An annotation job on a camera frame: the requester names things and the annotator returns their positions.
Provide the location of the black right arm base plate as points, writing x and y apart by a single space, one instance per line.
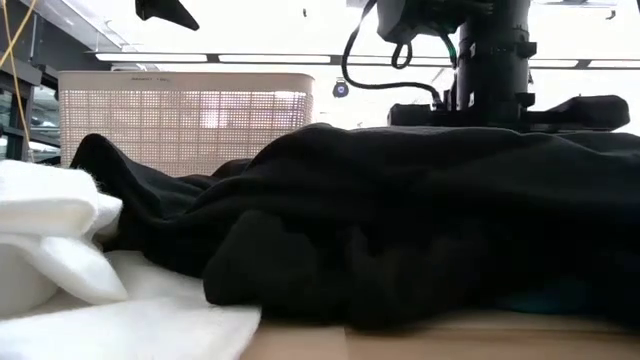
575 112

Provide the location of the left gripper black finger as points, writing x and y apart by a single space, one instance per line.
160 10

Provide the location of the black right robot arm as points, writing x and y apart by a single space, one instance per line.
492 65

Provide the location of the white cloth with spots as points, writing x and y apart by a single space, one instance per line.
50 200

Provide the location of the black floor fan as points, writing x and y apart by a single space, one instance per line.
340 89

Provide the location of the large black garment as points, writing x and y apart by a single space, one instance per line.
400 210

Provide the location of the white plastic laundry basket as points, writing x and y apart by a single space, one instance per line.
175 120

